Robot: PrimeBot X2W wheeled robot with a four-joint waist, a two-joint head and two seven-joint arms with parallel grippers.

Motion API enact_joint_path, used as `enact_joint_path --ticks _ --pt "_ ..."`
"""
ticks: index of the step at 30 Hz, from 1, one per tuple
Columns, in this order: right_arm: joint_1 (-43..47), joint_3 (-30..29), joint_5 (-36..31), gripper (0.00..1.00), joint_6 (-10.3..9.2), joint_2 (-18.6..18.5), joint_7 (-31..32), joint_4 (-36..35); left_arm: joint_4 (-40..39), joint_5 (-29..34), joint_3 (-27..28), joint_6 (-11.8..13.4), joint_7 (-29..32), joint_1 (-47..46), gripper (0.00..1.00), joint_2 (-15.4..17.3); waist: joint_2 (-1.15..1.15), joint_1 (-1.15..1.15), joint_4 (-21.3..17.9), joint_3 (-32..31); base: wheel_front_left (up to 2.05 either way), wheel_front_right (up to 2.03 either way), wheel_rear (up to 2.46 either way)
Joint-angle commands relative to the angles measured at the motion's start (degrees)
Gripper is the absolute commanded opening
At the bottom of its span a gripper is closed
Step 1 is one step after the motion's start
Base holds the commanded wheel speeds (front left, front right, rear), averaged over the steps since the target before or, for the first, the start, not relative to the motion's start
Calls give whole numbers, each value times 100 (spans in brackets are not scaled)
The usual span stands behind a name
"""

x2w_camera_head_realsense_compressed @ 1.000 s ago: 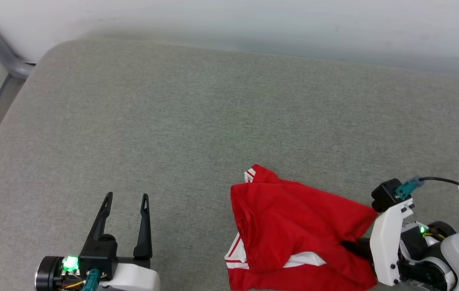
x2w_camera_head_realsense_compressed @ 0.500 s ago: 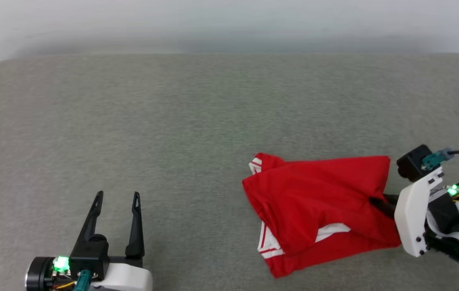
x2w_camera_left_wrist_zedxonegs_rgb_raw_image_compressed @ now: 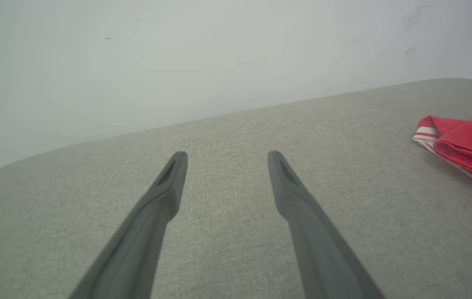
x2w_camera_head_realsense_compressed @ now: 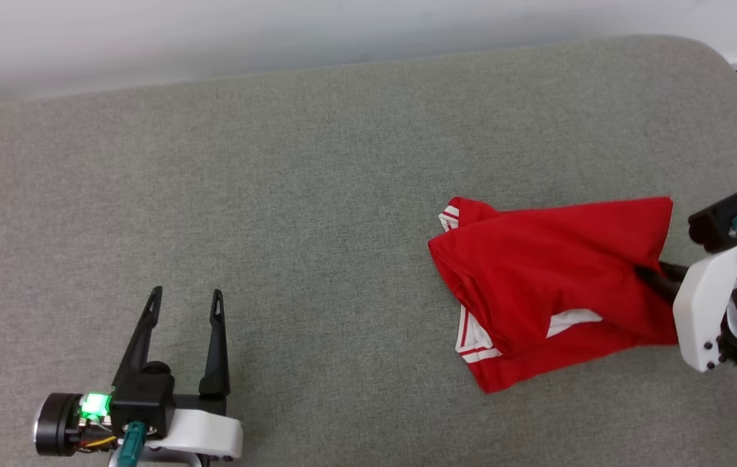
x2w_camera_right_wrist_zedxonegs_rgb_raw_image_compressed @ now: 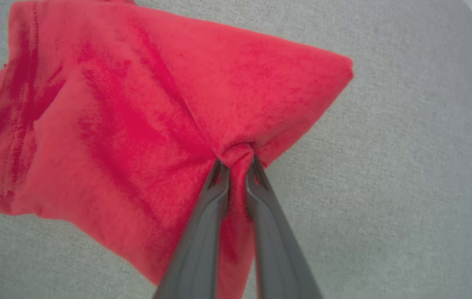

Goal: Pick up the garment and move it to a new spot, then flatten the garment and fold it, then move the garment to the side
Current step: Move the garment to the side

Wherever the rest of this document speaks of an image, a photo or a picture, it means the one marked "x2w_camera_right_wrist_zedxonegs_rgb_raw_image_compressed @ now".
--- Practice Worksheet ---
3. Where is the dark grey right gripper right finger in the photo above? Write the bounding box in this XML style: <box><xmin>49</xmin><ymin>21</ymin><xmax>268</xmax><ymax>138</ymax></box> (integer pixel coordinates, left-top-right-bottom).
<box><xmin>245</xmin><ymin>155</ymin><xmax>324</xmax><ymax>299</ymax></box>

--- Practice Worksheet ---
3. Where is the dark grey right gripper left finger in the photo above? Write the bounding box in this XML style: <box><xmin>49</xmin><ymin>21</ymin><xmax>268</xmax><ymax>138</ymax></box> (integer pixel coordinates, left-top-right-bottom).
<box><xmin>153</xmin><ymin>159</ymin><xmax>231</xmax><ymax>299</ymax></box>

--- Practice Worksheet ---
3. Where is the grey fabric sofa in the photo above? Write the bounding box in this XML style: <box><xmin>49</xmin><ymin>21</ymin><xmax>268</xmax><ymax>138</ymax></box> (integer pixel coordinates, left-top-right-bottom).
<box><xmin>0</xmin><ymin>0</ymin><xmax>472</xmax><ymax>299</ymax></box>

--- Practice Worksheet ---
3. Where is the red and white shirt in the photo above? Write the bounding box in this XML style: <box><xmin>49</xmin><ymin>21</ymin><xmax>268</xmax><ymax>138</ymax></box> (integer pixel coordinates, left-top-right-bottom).
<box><xmin>0</xmin><ymin>0</ymin><xmax>354</xmax><ymax>299</ymax></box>

